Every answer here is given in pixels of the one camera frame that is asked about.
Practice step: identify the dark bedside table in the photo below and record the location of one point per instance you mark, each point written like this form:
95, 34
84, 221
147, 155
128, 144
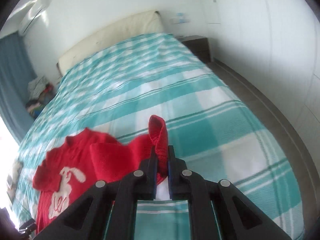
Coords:
198, 45

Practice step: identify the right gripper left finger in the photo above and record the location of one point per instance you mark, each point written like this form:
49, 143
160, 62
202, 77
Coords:
106, 210

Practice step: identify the cream padded headboard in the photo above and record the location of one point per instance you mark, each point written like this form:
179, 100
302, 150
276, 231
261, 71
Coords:
137, 24

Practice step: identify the blue curtain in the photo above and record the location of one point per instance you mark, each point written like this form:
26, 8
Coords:
16, 73

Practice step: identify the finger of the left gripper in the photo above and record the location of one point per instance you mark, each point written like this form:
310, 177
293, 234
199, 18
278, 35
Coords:
28, 227

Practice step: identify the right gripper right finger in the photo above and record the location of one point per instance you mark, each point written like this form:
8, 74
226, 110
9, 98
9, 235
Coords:
218, 210

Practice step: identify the red knit sweater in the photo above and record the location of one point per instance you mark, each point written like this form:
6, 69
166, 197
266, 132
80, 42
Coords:
71, 169

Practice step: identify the teal plaid bedspread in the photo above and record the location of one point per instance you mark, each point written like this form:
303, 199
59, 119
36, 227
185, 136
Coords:
116, 90

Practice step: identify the wall socket panel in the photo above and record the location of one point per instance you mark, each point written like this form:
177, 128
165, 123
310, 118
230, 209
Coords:
180, 18

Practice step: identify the patterned cushion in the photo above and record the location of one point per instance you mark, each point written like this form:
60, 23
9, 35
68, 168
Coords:
12, 179

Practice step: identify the pile of clothes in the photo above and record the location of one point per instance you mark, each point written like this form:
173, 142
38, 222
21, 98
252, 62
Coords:
40, 94

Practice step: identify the white air conditioner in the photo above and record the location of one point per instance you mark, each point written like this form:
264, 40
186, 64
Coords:
36, 10

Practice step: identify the white wardrobe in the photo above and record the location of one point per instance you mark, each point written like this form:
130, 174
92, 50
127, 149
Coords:
274, 44

